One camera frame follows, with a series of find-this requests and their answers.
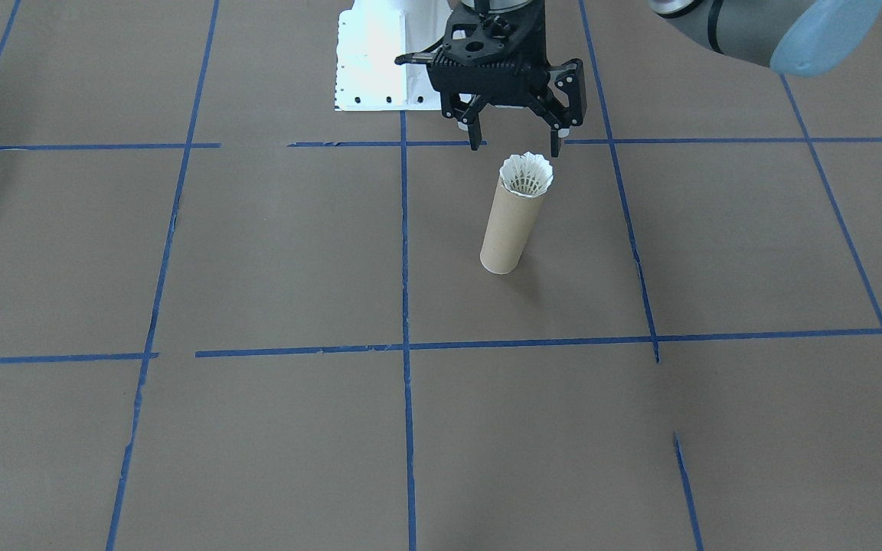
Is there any white feather shuttlecock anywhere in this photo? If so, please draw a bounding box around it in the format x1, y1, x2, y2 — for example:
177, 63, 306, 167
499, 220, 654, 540
499, 152, 554, 198

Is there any white arm base mount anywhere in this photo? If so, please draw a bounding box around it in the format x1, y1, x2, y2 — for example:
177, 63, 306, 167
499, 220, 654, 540
334, 8, 472, 112

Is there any brown cardboard tube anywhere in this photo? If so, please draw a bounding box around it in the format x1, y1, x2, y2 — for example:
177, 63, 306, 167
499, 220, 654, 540
479, 172, 549, 275

